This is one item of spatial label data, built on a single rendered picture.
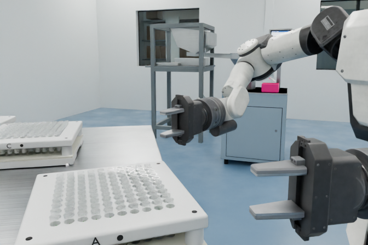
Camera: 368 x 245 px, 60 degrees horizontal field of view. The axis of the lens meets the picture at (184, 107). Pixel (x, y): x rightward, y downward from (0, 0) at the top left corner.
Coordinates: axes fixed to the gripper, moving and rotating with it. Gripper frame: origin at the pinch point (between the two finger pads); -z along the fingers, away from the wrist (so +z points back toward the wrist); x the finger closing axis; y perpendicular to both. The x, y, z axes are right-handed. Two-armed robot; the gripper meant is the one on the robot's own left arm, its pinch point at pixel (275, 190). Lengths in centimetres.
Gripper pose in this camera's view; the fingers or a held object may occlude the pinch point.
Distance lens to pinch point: 41.6
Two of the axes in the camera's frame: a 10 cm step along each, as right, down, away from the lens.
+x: 0.0, 9.9, 1.6
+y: -1.8, -1.6, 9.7
